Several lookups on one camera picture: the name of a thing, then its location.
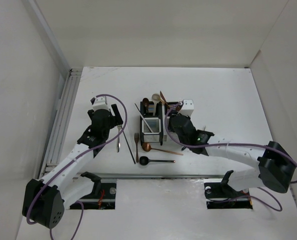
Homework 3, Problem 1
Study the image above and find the silver metal fork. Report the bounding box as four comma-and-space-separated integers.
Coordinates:
116, 125, 122, 153

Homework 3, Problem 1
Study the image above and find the brown wooden spoon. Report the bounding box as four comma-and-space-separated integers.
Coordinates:
142, 97, 150, 112

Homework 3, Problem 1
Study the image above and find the beige plastic spoon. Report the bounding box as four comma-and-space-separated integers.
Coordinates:
151, 93, 161, 116

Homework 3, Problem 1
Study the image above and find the black round spoon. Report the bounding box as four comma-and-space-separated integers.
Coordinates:
139, 156, 176, 166

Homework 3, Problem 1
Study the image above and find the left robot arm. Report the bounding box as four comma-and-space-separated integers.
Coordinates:
22, 99, 127, 230

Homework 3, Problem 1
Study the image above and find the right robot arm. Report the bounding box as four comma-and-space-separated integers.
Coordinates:
164, 114, 296, 197

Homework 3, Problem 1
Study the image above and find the white utensil container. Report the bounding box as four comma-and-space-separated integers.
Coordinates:
161, 101, 179, 143

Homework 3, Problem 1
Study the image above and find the black utensil container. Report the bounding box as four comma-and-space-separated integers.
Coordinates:
139, 101, 164, 146

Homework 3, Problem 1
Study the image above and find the copper round spoon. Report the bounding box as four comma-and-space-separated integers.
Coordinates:
141, 142, 184, 156

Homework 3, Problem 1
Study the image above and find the black chopstick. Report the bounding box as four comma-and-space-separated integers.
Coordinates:
123, 131, 136, 165

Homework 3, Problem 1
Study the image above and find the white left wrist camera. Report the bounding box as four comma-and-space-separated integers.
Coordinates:
90, 96, 109, 111

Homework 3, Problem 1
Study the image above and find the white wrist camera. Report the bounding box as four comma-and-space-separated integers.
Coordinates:
178, 99, 194, 117
90, 96, 109, 111

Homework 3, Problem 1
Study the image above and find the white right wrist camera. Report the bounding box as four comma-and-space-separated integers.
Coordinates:
178, 99, 194, 117

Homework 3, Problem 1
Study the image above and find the aluminium frame rail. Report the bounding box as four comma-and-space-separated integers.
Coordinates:
22, 0, 82, 178

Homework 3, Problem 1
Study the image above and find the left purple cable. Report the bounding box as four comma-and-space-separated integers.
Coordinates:
25, 94, 128, 240

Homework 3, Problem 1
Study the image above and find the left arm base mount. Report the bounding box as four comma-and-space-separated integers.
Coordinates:
79, 172, 117, 210

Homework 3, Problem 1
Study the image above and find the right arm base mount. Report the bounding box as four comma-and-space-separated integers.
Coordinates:
204, 170, 253, 210

